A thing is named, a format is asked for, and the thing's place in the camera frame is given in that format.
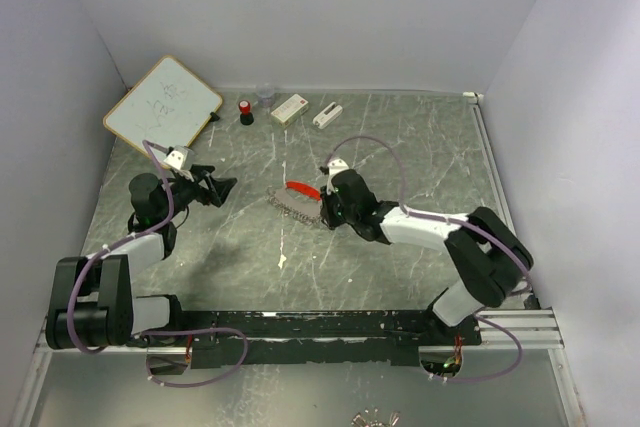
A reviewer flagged clear plastic cup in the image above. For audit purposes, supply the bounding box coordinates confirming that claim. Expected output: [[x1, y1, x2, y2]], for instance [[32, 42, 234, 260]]
[[256, 83, 275, 109]]

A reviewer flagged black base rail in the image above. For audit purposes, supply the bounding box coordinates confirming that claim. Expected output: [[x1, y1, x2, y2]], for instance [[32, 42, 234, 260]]
[[164, 309, 481, 367]]

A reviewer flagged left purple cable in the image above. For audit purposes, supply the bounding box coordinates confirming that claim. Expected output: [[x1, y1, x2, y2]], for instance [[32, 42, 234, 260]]
[[64, 139, 250, 389]]

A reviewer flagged small metal parts pile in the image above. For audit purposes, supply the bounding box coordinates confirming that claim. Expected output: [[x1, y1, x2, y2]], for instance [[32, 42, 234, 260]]
[[350, 408, 401, 427]]

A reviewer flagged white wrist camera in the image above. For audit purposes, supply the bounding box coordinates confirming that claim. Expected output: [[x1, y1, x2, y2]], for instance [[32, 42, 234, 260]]
[[319, 158, 350, 192], [162, 146, 195, 181]]

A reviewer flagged aluminium frame rail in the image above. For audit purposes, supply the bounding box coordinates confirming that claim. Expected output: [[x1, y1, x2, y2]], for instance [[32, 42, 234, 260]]
[[463, 92, 587, 426]]

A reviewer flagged white cardboard box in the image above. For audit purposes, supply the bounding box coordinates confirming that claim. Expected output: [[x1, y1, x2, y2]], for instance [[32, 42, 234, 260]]
[[270, 94, 309, 128]]

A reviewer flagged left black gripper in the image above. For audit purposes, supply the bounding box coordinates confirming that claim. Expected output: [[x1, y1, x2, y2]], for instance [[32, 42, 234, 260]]
[[160, 164, 238, 221]]

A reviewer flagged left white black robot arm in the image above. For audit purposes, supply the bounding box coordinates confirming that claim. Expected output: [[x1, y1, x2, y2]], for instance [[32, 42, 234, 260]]
[[45, 164, 237, 353]]

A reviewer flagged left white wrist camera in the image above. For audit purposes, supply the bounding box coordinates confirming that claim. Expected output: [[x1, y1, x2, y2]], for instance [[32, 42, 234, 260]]
[[162, 146, 195, 181]]

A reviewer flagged red carabiner keyring with keys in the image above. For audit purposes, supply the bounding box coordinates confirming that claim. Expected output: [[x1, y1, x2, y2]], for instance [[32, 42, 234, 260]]
[[267, 180, 322, 224]]

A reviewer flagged white rectangular device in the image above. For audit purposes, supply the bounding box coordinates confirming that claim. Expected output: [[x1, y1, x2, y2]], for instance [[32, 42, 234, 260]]
[[313, 102, 343, 130]]

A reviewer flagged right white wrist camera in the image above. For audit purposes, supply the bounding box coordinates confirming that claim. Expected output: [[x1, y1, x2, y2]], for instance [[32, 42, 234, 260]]
[[319, 158, 350, 192]]

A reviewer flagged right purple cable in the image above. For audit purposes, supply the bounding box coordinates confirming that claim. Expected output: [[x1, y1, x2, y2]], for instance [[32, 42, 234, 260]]
[[327, 135, 535, 384]]

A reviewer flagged red black stamp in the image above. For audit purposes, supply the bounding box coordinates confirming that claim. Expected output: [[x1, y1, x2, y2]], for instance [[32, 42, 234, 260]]
[[238, 100, 254, 126]]

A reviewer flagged purple cable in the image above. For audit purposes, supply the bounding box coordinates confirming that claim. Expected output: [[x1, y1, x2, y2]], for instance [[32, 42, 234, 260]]
[[327, 135, 535, 384], [64, 139, 250, 389]]

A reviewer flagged small whiteboard wooden frame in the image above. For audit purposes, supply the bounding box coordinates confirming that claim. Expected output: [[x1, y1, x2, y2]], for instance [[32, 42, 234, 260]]
[[103, 55, 223, 156]]

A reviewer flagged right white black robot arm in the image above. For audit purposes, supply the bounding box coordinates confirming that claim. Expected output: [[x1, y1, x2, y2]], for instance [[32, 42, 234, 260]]
[[320, 160, 534, 345]]

